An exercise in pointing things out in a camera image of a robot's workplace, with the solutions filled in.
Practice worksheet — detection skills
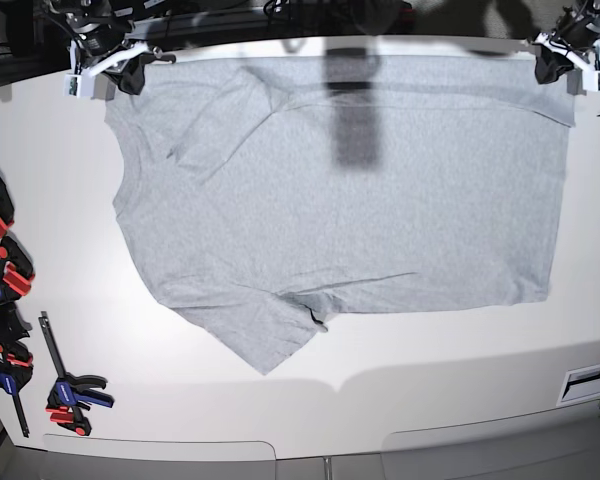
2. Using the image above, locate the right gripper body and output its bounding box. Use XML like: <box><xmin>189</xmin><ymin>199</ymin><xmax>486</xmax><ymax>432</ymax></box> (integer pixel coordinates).
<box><xmin>69</xmin><ymin>39</ymin><xmax>176</xmax><ymax>81</ymax></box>

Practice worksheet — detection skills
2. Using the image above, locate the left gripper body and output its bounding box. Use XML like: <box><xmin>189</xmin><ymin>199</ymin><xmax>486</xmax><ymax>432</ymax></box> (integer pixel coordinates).
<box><xmin>533</xmin><ymin>32</ymin><xmax>600</xmax><ymax>71</ymax></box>

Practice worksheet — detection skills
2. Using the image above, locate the grey T-shirt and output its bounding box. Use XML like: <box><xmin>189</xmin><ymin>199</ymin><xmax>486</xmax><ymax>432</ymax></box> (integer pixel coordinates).
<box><xmin>105</xmin><ymin>55</ymin><xmax>574</xmax><ymax>374</ymax></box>

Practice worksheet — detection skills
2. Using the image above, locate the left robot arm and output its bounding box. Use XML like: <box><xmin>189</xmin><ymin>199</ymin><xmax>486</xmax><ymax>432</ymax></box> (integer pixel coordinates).
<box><xmin>532</xmin><ymin>0</ymin><xmax>600</xmax><ymax>92</ymax></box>

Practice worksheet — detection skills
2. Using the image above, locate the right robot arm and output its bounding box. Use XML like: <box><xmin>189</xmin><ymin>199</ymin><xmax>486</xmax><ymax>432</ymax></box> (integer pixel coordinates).
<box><xmin>42</xmin><ymin>0</ymin><xmax>176</xmax><ymax>98</ymax></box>

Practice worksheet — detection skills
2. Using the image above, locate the blue red bar clamp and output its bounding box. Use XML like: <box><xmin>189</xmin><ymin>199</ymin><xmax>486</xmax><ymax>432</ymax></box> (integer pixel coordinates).
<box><xmin>0</xmin><ymin>234</ymin><xmax>35</xmax><ymax>305</ymax></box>

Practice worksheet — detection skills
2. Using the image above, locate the black blue bar clamp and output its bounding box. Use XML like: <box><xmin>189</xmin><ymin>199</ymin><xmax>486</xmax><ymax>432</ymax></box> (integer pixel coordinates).
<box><xmin>0</xmin><ymin>302</ymin><xmax>33</xmax><ymax>438</ymax></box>

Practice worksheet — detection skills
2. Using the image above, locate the white label card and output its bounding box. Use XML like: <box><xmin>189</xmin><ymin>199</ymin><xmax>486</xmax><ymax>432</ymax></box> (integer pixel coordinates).
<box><xmin>557</xmin><ymin>365</ymin><xmax>600</xmax><ymax>406</ymax></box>

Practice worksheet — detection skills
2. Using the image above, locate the small blue bar clamp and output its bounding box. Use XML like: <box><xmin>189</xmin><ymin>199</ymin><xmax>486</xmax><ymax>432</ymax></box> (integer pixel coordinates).
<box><xmin>38</xmin><ymin>311</ymin><xmax>115</xmax><ymax>437</ymax></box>

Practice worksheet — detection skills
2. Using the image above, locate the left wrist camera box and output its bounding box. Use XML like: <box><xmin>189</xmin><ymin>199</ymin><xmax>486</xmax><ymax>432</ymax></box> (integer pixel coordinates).
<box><xmin>567</xmin><ymin>70</ymin><xmax>600</xmax><ymax>95</ymax></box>

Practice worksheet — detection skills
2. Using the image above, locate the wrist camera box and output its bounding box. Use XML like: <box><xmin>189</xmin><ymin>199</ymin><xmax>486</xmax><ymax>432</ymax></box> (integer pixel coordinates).
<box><xmin>63</xmin><ymin>73</ymin><xmax>96</xmax><ymax>99</ymax></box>
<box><xmin>567</xmin><ymin>70</ymin><xmax>600</xmax><ymax>95</ymax></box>

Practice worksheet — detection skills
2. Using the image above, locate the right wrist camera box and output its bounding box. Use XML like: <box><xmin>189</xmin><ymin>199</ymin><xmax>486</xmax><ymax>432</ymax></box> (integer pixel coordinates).
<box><xmin>63</xmin><ymin>73</ymin><xmax>96</xmax><ymax>99</ymax></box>

